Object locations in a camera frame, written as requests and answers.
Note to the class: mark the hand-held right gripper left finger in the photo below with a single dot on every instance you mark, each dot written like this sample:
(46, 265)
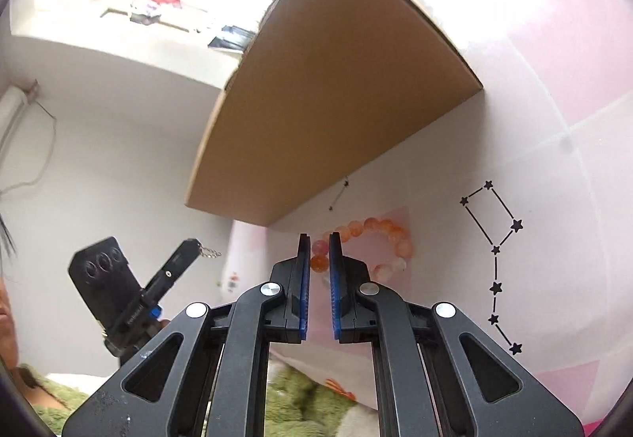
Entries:
(305, 308)

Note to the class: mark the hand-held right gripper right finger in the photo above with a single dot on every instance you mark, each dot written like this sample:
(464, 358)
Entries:
(336, 308)

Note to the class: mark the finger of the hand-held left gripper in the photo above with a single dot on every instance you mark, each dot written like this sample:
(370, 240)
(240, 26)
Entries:
(173, 271)

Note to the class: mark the cardboard box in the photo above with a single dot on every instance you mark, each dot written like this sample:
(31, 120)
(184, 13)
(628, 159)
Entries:
(321, 96)

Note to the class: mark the green and white fluffy garment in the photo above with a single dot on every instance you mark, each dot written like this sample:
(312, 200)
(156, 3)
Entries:
(296, 397)

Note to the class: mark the person's head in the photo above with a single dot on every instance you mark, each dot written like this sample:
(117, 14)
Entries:
(6, 313)

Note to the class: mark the black metal rack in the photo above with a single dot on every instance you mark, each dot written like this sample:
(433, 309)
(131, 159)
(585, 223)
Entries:
(232, 37)

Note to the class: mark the white wall pipe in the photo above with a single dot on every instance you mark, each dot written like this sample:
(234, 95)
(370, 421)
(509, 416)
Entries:
(11, 113)

